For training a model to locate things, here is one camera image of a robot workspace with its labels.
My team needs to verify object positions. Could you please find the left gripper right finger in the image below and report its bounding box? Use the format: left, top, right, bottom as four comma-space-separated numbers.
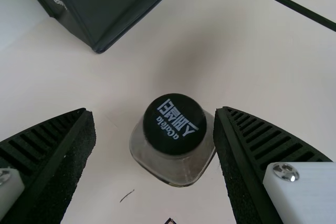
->
214, 106, 336, 224

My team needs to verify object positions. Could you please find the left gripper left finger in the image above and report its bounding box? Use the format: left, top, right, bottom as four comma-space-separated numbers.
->
0, 108, 95, 224

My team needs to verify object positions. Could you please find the dark coffee bottle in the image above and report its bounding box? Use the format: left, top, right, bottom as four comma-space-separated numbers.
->
128, 93, 217, 188

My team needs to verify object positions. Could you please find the dark grey bag with straps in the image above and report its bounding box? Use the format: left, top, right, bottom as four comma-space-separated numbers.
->
14, 0, 192, 54

